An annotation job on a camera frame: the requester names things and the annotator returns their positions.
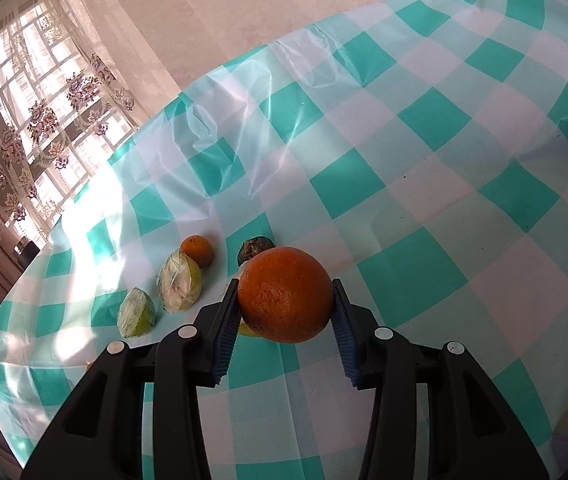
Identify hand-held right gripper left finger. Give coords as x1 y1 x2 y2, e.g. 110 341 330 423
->
20 278 241 480

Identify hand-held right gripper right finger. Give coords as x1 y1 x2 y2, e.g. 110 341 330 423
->
331 278 550 480

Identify large dark orange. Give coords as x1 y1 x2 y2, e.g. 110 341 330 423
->
237 246 335 345

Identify small bright orange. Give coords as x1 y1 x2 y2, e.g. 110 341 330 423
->
180 235 214 269

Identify large plastic-wrapped green fruit half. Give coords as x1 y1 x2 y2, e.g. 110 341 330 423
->
157 252 203 314

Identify small plastic-wrapped green fruit half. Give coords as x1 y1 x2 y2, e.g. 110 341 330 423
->
116 287 157 338

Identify dark brown round fruit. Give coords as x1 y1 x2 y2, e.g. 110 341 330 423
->
237 236 277 268

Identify teal white checkered tablecloth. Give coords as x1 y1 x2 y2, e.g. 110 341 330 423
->
0 0 568 480

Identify dark jar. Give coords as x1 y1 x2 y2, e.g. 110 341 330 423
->
14 240 40 267

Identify sheer floral lace curtain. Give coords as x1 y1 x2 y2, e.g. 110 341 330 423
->
0 0 140 253

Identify window with white frame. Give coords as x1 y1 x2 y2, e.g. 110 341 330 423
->
0 2 134 241

